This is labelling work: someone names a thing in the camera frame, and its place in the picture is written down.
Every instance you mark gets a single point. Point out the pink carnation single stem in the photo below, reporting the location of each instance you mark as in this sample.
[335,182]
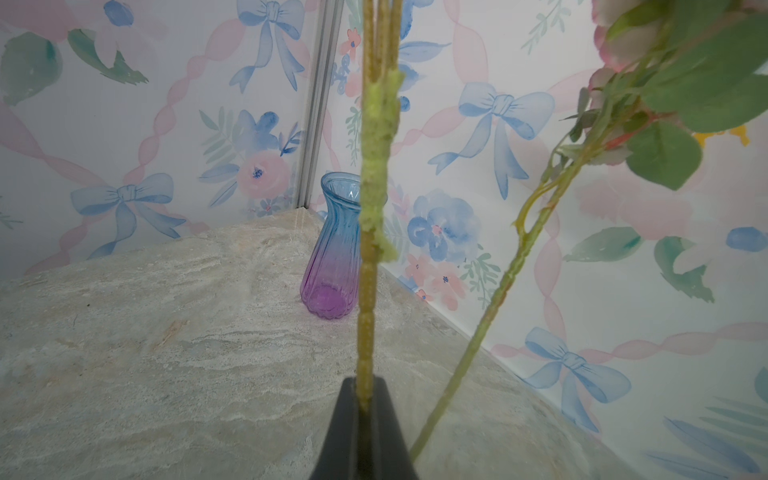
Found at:
[672,70]

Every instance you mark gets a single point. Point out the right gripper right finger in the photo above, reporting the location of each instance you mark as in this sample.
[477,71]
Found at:
[389,452]

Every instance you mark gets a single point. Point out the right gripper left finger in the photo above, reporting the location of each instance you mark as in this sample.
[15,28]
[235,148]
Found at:
[338,459]

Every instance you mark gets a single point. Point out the blue purple glass vase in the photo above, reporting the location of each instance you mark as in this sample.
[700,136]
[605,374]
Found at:
[329,289]

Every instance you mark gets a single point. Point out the orange poppy flower stem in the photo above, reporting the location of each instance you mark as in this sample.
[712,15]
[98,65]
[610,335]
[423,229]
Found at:
[381,107]

